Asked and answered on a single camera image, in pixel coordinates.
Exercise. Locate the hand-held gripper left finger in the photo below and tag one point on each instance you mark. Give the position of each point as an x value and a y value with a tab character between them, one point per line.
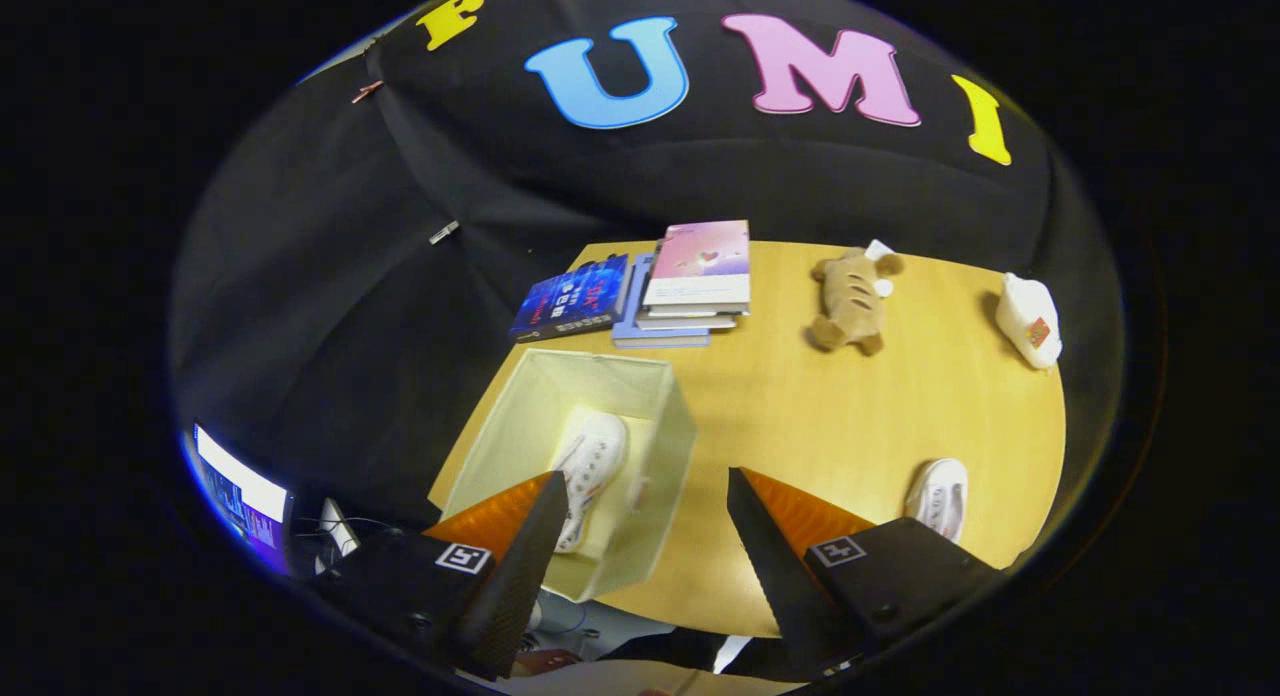
530	576

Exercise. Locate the copper clip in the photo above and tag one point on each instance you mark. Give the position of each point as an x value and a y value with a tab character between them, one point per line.
367	91

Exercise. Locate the light blue book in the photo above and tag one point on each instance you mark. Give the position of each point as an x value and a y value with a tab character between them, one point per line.
630	311

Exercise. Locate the pink cover book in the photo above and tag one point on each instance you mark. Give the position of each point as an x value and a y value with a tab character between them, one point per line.
700	261

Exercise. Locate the dark blue book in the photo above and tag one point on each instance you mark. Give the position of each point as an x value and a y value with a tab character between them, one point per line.
570	301

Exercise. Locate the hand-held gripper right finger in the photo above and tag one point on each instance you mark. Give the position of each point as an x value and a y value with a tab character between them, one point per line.
775	576

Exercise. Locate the cream fabric storage box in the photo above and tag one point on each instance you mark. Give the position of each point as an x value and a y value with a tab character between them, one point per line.
540	406

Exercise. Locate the brown bread plush toy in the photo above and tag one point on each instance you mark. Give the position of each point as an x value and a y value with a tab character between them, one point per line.
850	296

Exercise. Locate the white shoe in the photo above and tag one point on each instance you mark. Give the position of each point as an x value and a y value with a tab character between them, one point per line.
940	496
600	451

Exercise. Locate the white plush toy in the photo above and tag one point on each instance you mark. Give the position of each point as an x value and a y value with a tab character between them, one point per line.
1028	321

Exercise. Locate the black backdrop cloth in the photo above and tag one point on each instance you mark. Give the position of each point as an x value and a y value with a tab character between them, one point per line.
330	276

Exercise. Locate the white flat device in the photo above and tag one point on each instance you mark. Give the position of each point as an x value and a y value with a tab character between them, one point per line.
338	526

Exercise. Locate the silver clip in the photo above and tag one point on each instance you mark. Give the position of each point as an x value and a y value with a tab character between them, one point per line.
445	232

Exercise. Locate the computer monitor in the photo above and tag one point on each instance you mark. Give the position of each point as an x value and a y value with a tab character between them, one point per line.
240	496

